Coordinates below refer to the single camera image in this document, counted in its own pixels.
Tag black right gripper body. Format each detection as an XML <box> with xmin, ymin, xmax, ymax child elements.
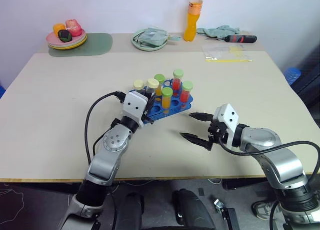
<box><xmin>206</xmin><ymin>115</ymin><xmax>229</xmax><ymax>151</ymax></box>

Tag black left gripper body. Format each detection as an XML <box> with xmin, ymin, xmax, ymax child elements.
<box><xmin>142</xmin><ymin>95</ymin><xmax>157</xmax><ymax>125</ymax></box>

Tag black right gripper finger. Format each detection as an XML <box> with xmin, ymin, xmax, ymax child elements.
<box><xmin>179</xmin><ymin>132</ymin><xmax>210</xmax><ymax>148</ymax></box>
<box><xmin>188</xmin><ymin>112</ymin><xmax>214</xmax><ymax>122</ymax></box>

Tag cream cap test tube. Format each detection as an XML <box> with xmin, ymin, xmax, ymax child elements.
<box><xmin>133</xmin><ymin>79</ymin><xmax>145</xmax><ymax>93</ymax></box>
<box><xmin>146</xmin><ymin>78</ymin><xmax>160</xmax><ymax>96</ymax></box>

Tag green cap yellow test tube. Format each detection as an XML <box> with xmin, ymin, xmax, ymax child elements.
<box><xmin>153</xmin><ymin>74</ymin><xmax>166</xmax><ymax>96</ymax></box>
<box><xmin>161</xmin><ymin>87</ymin><xmax>174</xmax><ymax>115</ymax></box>

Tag blue test tube rack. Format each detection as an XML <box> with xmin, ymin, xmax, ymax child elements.
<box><xmin>127</xmin><ymin>78</ymin><xmax>195</xmax><ymax>122</ymax></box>

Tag green cap red test tube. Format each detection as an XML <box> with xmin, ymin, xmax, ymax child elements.
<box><xmin>180</xmin><ymin>80</ymin><xmax>194</xmax><ymax>109</ymax></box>
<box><xmin>172</xmin><ymin>69</ymin><xmax>185</xmax><ymax>97</ymax></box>

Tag light green plate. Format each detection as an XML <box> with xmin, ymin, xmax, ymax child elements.
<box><xmin>131</xmin><ymin>29</ymin><xmax>169</xmax><ymax>52</ymax></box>

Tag light green folded pouch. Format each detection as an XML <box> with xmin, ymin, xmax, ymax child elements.
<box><xmin>135</xmin><ymin>27</ymin><xmax>168</xmax><ymax>46</ymax></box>

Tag black table crossbar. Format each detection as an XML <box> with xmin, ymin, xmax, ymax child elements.
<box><xmin>222</xmin><ymin>178</ymin><xmax>269</xmax><ymax>191</ymax></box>

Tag green placemat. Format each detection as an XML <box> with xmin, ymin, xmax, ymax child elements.
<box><xmin>47</xmin><ymin>32</ymin><xmax>114</xmax><ymax>57</ymax></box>

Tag clear zip bag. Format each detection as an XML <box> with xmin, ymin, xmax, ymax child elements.
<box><xmin>201</xmin><ymin>43</ymin><xmax>253</xmax><ymax>64</ymax></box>

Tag metal caster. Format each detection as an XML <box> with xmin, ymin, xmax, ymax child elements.
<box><xmin>212</xmin><ymin>198</ymin><xmax>226</xmax><ymax>214</ymax></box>

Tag dark rounded shape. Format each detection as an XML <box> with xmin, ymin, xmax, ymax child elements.
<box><xmin>171</xmin><ymin>188</ymin><xmax>216</xmax><ymax>230</ymax></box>

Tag orange drink bottle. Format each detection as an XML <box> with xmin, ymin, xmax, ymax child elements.
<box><xmin>183</xmin><ymin>0</ymin><xmax>204</xmax><ymax>42</ymax></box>

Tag stacked plates with toy food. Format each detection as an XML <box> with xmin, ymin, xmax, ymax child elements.
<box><xmin>47</xmin><ymin>34</ymin><xmax>89</xmax><ymax>50</ymax></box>

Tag black block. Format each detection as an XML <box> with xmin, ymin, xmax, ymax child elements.
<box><xmin>221</xmin><ymin>207</ymin><xmax>241</xmax><ymax>230</ymax></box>

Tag green towel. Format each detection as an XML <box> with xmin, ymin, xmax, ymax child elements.
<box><xmin>196</xmin><ymin>24</ymin><xmax>242</xmax><ymax>40</ymax></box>

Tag red black screwdriver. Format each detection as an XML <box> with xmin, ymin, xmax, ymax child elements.
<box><xmin>223</xmin><ymin>34</ymin><xmax>258</xmax><ymax>44</ymax></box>

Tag grey sneaker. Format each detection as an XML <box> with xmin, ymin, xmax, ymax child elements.
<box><xmin>250</xmin><ymin>201</ymin><xmax>279</xmax><ymax>221</ymax></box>

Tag pink knitted apple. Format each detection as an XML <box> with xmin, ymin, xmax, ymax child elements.
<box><xmin>65</xmin><ymin>18</ymin><xmax>84</xmax><ymax>37</ymax></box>

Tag blue plastic stool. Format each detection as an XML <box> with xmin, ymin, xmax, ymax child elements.
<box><xmin>284</xmin><ymin>67</ymin><xmax>302</xmax><ymax>86</ymax></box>

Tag dark knitted fruit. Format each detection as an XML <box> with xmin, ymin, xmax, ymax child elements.
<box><xmin>57</xmin><ymin>29</ymin><xmax>74</xmax><ymax>42</ymax></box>

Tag black chair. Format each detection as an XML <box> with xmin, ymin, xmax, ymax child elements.
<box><xmin>290</xmin><ymin>47</ymin><xmax>320</xmax><ymax>129</ymax></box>

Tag pink plate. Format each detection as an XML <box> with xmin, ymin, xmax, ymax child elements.
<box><xmin>45</xmin><ymin>30</ymin><xmax>87</xmax><ymax>45</ymax></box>

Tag orange knitted fruit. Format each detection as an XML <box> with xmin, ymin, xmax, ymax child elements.
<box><xmin>52</xmin><ymin>23</ymin><xmax>67</xmax><ymax>36</ymax></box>

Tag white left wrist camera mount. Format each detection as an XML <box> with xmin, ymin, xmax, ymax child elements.
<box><xmin>121</xmin><ymin>92</ymin><xmax>149</xmax><ymax>129</ymax></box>

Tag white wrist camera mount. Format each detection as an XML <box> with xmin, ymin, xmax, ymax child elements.
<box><xmin>121</xmin><ymin>92</ymin><xmax>149</xmax><ymax>129</ymax></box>
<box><xmin>212</xmin><ymin>103</ymin><xmax>240</xmax><ymax>148</ymax></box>

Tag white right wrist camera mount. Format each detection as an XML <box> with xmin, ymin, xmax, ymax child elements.
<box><xmin>212</xmin><ymin>103</ymin><xmax>240</xmax><ymax>148</ymax></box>

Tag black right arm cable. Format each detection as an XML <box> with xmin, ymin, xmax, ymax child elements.
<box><xmin>217</xmin><ymin>136</ymin><xmax>320</xmax><ymax>186</ymax></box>

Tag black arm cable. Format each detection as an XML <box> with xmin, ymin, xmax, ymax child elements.
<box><xmin>217</xmin><ymin>136</ymin><xmax>320</xmax><ymax>186</ymax></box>
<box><xmin>84</xmin><ymin>90</ymin><xmax>126</xmax><ymax>166</ymax></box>

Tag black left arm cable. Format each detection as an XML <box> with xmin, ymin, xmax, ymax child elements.
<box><xmin>84</xmin><ymin>90</ymin><xmax>126</xmax><ymax>166</ymax></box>

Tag white thin cord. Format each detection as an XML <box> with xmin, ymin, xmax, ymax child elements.
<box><xmin>0</xmin><ymin>188</ymin><xmax>25</xmax><ymax>217</ymax></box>

